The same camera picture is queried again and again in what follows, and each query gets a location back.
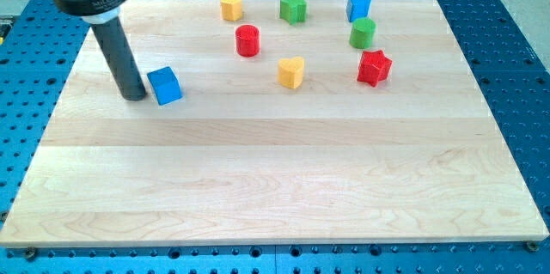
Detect blue cube block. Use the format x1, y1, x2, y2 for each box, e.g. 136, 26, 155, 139
147, 66, 183, 106

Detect light wooden board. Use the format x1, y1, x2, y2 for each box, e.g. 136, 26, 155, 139
1, 0, 548, 247

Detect yellow heart block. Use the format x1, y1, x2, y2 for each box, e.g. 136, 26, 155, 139
278, 57, 305, 89

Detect red cylinder block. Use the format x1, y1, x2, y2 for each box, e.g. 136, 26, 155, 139
235, 24, 260, 57

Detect red star block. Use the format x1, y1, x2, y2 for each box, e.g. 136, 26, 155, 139
357, 50, 393, 88

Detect green star block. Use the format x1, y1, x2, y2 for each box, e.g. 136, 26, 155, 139
279, 0, 307, 25

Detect green cylinder block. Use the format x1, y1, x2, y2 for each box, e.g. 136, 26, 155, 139
349, 17, 376, 49

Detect yellow hexagon block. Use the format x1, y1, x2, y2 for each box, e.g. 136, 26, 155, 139
220, 0, 243, 21

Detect blue triangle block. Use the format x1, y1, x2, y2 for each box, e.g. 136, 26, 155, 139
346, 0, 371, 22

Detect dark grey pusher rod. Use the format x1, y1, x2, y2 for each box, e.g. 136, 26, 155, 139
91, 17, 147, 101

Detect left board corner screw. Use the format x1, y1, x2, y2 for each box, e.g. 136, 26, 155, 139
23, 247, 37, 261

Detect board corner screw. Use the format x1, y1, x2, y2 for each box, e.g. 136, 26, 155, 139
23, 247, 37, 261
525, 241, 540, 253

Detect right board corner screw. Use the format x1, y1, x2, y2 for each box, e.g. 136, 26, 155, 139
525, 241, 540, 253

